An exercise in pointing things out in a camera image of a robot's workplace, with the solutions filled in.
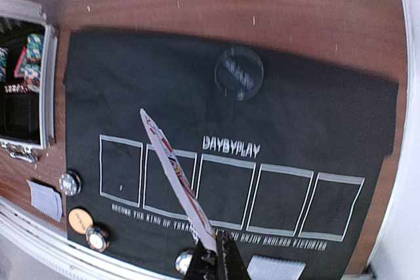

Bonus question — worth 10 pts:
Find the aluminium poker case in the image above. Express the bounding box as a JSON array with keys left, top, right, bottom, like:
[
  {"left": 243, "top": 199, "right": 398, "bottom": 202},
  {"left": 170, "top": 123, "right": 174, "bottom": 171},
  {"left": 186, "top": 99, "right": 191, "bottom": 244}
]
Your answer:
[{"left": 1, "top": 0, "right": 58, "bottom": 163}]

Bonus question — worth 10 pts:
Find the chip stack in case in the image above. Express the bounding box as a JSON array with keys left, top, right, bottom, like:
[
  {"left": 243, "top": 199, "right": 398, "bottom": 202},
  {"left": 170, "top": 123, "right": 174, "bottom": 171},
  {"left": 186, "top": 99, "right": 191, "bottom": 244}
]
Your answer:
[
  {"left": 24, "top": 33, "right": 44, "bottom": 92},
  {"left": 0, "top": 47, "right": 8, "bottom": 83}
]

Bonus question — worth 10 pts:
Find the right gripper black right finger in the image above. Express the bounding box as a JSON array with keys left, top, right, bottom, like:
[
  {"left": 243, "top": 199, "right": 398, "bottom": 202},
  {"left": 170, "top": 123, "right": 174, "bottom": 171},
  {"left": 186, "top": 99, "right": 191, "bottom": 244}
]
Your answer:
[{"left": 216, "top": 231, "right": 251, "bottom": 280}]

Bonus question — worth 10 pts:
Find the black poker mat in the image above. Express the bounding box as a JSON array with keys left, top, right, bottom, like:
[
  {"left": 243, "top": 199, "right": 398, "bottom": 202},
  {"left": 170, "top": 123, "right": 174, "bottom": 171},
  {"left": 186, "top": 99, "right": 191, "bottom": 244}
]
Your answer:
[{"left": 65, "top": 30, "right": 398, "bottom": 279}]

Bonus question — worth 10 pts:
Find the left chip stack in case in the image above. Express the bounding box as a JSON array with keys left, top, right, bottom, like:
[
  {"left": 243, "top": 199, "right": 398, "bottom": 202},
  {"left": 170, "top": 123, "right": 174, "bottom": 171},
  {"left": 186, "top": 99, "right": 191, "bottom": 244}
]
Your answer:
[{"left": 0, "top": 47, "right": 8, "bottom": 83}]

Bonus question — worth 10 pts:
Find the red dice row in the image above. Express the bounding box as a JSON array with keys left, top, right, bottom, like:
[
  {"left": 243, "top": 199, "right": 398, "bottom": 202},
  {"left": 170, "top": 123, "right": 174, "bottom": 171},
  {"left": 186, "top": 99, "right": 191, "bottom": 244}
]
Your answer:
[{"left": 5, "top": 83, "right": 29, "bottom": 94}]

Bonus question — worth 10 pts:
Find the clear acrylic dealer button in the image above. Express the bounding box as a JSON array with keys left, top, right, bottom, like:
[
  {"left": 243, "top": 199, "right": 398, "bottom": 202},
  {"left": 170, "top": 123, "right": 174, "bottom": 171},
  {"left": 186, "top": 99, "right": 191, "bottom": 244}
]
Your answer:
[{"left": 214, "top": 47, "right": 264, "bottom": 101}]

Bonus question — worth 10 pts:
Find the orange big blind button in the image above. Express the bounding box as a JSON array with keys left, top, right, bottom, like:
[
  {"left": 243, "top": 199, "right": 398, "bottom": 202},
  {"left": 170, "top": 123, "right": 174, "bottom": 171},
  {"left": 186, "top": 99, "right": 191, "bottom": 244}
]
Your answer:
[{"left": 68, "top": 208, "right": 94, "bottom": 235}]

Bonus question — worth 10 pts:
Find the face-up queen card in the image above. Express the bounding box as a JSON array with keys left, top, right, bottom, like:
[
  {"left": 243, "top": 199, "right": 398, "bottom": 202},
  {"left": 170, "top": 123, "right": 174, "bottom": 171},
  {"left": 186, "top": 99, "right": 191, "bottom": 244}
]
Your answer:
[{"left": 140, "top": 109, "right": 217, "bottom": 252}]

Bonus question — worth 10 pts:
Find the front aluminium rail base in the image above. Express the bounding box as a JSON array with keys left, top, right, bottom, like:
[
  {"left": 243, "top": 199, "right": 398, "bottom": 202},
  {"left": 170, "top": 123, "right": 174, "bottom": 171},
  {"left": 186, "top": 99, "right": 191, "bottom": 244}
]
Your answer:
[{"left": 1, "top": 197, "right": 170, "bottom": 279}]

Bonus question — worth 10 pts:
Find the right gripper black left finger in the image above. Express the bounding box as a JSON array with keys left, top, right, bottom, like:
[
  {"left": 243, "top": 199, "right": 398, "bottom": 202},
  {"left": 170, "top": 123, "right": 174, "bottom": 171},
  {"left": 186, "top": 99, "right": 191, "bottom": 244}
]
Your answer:
[{"left": 183, "top": 241, "right": 217, "bottom": 280}]

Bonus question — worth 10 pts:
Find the black 100 poker chip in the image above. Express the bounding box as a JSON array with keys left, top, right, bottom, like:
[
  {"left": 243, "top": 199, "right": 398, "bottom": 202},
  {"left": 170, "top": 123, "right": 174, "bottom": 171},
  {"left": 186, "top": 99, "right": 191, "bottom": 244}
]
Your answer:
[{"left": 59, "top": 170, "right": 81, "bottom": 197}]

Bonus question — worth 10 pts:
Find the black triangular all-in button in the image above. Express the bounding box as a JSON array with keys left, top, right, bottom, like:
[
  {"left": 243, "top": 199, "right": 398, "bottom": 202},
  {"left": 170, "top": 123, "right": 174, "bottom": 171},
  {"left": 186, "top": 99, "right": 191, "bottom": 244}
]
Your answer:
[{"left": 14, "top": 47, "right": 27, "bottom": 79}]

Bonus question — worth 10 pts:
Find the right chip stack in case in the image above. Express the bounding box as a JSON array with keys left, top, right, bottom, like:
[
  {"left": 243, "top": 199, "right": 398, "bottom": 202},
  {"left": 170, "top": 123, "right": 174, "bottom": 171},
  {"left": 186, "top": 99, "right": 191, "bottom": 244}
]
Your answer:
[{"left": 24, "top": 33, "right": 44, "bottom": 92}]

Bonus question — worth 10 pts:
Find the dealt card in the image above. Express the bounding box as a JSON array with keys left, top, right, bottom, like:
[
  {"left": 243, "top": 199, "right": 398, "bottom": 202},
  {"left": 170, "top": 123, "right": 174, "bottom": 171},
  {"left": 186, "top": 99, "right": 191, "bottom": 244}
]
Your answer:
[
  {"left": 247, "top": 255, "right": 306, "bottom": 280},
  {"left": 27, "top": 180, "right": 63, "bottom": 222}
]

